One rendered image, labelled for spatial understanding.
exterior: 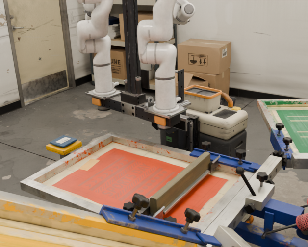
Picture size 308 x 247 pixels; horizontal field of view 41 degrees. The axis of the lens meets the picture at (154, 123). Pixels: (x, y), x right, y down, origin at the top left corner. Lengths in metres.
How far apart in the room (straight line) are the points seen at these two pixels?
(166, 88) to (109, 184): 0.52
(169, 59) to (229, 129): 0.76
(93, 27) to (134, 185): 0.82
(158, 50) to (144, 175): 0.56
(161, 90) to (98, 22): 0.45
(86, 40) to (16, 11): 3.52
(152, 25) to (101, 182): 0.71
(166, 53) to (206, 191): 0.63
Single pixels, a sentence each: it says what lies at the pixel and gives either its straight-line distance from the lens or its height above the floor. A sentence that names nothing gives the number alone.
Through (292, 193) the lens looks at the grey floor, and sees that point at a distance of 3.54.
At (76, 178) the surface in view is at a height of 0.95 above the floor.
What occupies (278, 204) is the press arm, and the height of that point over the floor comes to 1.04.
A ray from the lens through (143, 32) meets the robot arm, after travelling 1.84.
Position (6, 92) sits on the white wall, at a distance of 5.55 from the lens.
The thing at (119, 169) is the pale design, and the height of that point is 0.95.
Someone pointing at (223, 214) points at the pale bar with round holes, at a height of 1.04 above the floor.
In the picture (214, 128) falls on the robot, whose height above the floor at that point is 0.85.
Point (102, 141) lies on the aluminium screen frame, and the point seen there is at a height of 0.99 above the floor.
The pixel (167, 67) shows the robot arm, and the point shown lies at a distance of 1.87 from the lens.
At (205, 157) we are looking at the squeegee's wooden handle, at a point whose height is 1.06.
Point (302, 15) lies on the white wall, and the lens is 5.20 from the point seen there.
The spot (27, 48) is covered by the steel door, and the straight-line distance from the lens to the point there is 5.76.
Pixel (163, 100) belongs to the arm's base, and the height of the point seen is 1.19.
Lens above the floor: 1.83
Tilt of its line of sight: 23 degrees down
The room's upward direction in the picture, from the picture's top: 2 degrees counter-clockwise
